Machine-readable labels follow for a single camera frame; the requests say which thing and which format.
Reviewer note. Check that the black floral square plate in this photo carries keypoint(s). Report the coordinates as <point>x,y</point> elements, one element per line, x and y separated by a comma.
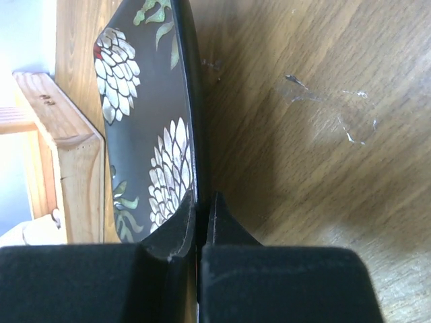
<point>149,79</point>

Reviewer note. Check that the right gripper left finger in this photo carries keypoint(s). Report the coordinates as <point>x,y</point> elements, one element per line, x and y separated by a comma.
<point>148,281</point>

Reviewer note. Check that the wooden clothes rack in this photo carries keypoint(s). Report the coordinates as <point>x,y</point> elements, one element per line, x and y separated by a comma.
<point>63,154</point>

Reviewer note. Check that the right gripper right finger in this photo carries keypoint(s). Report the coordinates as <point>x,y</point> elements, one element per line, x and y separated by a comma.
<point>242,280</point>

